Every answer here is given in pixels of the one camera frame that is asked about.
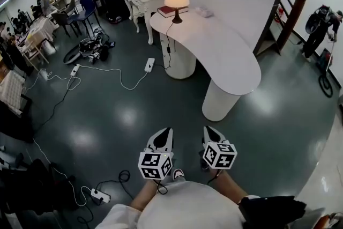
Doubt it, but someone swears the purple white tissue pack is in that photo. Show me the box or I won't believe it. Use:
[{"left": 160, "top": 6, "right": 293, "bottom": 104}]
[{"left": 195, "top": 6, "right": 214, "bottom": 18}]

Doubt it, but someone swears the white power cable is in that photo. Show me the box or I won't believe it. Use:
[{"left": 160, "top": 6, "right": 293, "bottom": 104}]
[
  {"left": 21, "top": 68, "right": 81, "bottom": 105},
  {"left": 76, "top": 64, "right": 150, "bottom": 91},
  {"left": 32, "top": 139, "right": 93, "bottom": 207}
]

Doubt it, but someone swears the person's left forearm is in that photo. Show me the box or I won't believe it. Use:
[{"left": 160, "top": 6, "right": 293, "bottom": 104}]
[{"left": 130, "top": 179, "right": 161, "bottom": 212}]

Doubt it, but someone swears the wooden table with white cloth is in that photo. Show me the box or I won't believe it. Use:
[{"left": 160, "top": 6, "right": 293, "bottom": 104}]
[{"left": 16, "top": 17, "right": 58, "bottom": 70}]

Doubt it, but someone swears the black floor cable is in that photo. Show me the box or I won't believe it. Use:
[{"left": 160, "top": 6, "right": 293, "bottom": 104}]
[
  {"left": 95, "top": 169, "right": 135, "bottom": 206},
  {"left": 32, "top": 83, "right": 70, "bottom": 143}
]

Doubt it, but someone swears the black coiled hose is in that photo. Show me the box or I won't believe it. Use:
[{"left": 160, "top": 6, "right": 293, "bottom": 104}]
[{"left": 318, "top": 72, "right": 334, "bottom": 99}]

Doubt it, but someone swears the dark red book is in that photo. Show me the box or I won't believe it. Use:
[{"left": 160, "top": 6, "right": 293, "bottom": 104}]
[{"left": 157, "top": 5, "right": 190, "bottom": 19}]

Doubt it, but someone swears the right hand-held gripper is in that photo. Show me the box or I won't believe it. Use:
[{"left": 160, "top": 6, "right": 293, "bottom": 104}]
[{"left": 202, "top": 125, "right": 238, "bottom": 170}]

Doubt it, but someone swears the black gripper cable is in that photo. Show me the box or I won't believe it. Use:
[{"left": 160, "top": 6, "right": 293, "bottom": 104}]
[
  {"left": 207, "top": 168, "right": 223, "bottom": 186},
  {"left": 154, "top": 179, "right": 169, "bottom": 195}
]

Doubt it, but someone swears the grey chair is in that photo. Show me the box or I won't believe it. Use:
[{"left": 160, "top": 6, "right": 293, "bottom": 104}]
[{"left": 50, "top": 0, "right": 81, "bottom": 37}]

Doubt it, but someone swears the white ornate vanity table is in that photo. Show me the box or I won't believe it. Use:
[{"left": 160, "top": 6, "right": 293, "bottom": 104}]
[{"left": 123, "top": 0, "right": 169, "bottom": 45}]

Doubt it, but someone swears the black cloth bag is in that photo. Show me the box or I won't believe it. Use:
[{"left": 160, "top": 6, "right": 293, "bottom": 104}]
[{"left": 237, "top": 195, "right": 308, "bottom": 229}]

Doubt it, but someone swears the person's right forearm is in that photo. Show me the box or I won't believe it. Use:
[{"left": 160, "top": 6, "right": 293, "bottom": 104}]
[{"left": 211, "top": 168, "right": 249, "bottom": 206}]

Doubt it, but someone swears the black equipment backpack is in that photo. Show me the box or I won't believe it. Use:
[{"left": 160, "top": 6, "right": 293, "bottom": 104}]
[{"left": 79, "top": 26, "right": 116, "bottom": 65}]

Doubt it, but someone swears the red floor machine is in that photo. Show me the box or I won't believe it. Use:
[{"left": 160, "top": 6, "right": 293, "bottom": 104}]
[{"left": 316, "top": 47, "right": 335, "bottom": 73}]

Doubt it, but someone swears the black lamp power cable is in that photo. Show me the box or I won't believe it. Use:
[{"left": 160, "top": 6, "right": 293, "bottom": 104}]
[{"left": 153, "top": 21, "right": 177, "bottom": 70}]

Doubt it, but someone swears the dark shelf frame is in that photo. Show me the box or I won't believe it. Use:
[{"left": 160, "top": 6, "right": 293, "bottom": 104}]
[{"left": 253, "top": 0, "right": 293, "bottom": 56}]

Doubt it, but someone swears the brown wooden post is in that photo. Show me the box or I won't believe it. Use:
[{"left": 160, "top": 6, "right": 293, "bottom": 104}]
[{"left": 280, "top": 0, "right": 308, "bottom": 49}]

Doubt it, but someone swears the person's right shoe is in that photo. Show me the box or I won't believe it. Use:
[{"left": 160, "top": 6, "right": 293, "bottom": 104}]
[{"left": 198, "top": 150, "right": 211, "bottom": 171}]

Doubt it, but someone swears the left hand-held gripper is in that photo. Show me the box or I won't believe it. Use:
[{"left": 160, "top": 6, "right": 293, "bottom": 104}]
[{"left": 138, "top": 127, "right": 175, "bottom": 180}]

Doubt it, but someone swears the blue chair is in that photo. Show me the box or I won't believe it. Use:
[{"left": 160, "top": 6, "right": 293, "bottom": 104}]
[{"left": 70, "top": 0, "right": 101, "bottom": 37}]

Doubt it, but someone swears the white cylindrical table pedestal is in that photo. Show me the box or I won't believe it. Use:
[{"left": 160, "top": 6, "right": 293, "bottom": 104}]
[
  {"left": 202, "top": 79, "right": 242, "bottom": 122},
  {"left": 160, "top": 32, "right": 197, "bottom": 80}
]

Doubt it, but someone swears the checkered seat cushion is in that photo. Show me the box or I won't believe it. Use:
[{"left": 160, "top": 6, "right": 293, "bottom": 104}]
[{"left": 0, "top": 69, "right": 26, "bottom": 116}]

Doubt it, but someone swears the grey curved hoop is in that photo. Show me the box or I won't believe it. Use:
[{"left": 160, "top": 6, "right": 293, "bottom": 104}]
[{"left": 63, "top": 45, "right": 83, "bottom": 64}]

